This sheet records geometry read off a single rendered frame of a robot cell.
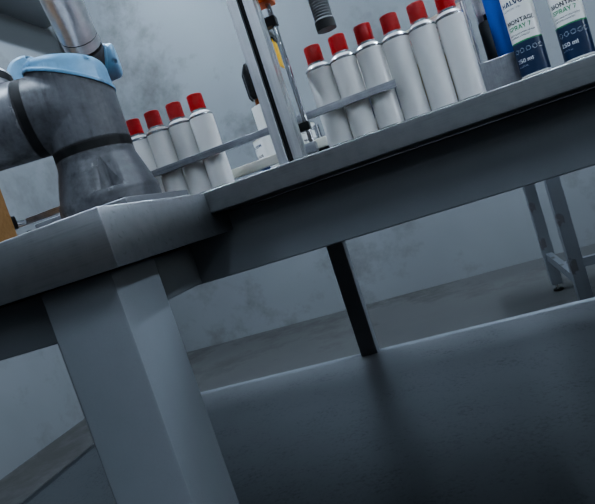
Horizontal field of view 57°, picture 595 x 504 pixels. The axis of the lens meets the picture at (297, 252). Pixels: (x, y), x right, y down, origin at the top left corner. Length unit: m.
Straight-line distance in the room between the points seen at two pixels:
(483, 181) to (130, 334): 0.31
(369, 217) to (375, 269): 3.36
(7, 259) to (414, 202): 0.32
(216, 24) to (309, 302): 2.06
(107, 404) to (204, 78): 3.81
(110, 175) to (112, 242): 0.47
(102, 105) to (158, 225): 0.47
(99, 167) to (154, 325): 0.46
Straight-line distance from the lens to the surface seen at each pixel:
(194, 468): 0.43
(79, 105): 0.85
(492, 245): 3.84
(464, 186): 0.50
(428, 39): 1.11
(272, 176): 0.48
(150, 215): 0.41
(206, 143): 1.18
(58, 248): 0.38
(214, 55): 4.14
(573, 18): 1.14
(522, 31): 1.12
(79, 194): 0.83
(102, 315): 0.40
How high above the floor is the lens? 0.79
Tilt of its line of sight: 4 degrees down
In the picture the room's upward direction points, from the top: 18 degrees counter-clockwise
